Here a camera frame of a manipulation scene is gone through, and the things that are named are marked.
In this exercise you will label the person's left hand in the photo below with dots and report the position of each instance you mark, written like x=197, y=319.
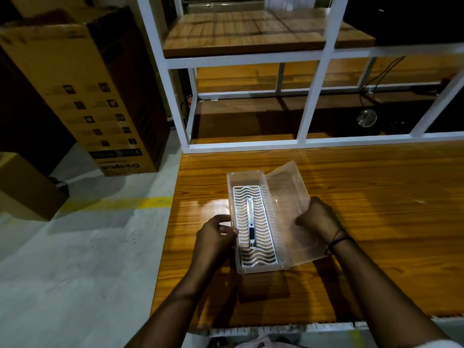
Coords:
x=212, y=244

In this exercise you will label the person's right hand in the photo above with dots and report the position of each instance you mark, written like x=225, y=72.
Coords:
x=321, y=221

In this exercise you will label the person's left thumb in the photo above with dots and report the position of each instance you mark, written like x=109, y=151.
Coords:
x=230, y=231

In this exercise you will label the person's right thumb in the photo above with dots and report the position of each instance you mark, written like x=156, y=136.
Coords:
x=303, y=219

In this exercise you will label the clear plastic lid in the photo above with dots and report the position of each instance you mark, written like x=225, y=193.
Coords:
x=286, y=192

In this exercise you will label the clear plastic container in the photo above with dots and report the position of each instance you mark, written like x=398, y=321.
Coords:
x=253, y=266

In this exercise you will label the person's left forearm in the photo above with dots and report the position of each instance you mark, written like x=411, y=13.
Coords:
x=181, y=308

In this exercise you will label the person's right forearm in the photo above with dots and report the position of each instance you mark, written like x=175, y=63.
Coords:
x=380, y=297

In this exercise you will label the silver and black utility knife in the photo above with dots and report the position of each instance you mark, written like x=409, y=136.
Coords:
x=251, y=221

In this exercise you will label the white wavy drain insert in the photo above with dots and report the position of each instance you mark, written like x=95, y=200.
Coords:
x=261, y=231

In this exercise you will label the black wrist band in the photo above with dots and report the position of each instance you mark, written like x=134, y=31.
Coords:
x=339, y=241

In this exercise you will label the wooden shelf board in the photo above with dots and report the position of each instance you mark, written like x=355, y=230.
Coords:
x=253, y=32

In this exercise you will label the tall printed cardboard box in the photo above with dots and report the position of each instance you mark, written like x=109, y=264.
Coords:
x=90, y=94

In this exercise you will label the small plain cardboard box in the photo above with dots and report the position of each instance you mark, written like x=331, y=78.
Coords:
x=25, y=188

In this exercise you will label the white metal shelf frame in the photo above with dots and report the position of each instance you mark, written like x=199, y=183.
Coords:
x=319, y=68

